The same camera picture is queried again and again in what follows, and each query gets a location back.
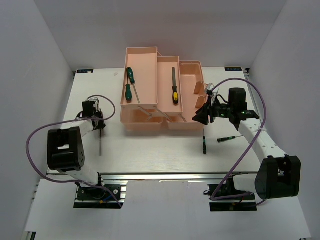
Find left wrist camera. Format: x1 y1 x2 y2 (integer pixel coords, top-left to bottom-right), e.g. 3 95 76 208
90 97 101 113

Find right blue label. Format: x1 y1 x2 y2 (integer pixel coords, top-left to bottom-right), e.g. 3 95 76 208
224 67 243 72

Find yellow black long screwdriver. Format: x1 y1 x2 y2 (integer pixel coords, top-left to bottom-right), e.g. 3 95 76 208
99 129 102 157

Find short green screwdriver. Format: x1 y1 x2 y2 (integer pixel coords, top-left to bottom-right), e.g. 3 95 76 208
125 84 132 102

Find small precision screwdriver angled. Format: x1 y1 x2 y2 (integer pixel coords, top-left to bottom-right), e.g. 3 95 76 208
217 135 242 143

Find small precision screwdriver upright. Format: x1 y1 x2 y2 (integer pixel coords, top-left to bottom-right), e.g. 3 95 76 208
202 130 207 155

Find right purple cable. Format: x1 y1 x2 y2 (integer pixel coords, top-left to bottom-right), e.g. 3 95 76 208
211 77 267 206

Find long green screwdriver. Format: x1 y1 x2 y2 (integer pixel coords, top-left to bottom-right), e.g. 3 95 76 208
126 67 141 104

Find pink plastic toolbox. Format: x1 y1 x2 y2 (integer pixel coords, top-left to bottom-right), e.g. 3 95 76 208
120 47 207 131

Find left blue label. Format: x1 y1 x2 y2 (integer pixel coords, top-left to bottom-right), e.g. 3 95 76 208
76 69 94 74

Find purple cable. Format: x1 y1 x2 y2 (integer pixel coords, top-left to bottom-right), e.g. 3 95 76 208
26 94 123 210
211 77 267 206

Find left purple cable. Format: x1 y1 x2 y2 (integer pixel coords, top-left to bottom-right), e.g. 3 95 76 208
26 94 123 210

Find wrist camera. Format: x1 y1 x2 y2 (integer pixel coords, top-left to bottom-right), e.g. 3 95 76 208
204 83 219 105
90 97 101 113

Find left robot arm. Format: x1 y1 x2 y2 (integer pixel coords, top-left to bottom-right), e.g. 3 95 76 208
47 98 106 200

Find yellow black handled file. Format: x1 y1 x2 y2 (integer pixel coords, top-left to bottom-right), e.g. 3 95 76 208
172 67 179 105

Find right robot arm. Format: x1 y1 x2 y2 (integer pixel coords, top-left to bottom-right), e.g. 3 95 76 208
193 84 301 200

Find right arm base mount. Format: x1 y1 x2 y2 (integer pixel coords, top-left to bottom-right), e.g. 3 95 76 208
209 184 257 212

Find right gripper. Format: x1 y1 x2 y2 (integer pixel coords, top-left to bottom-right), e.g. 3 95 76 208
192 96 234 126

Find blue label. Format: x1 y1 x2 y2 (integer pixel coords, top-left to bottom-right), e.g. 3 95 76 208
224 67 243 72
76 69 94 74

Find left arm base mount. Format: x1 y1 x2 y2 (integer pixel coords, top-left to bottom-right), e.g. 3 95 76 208
73 183 127 209

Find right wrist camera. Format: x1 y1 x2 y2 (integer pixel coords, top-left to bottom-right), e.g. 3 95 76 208
204 83 219 105

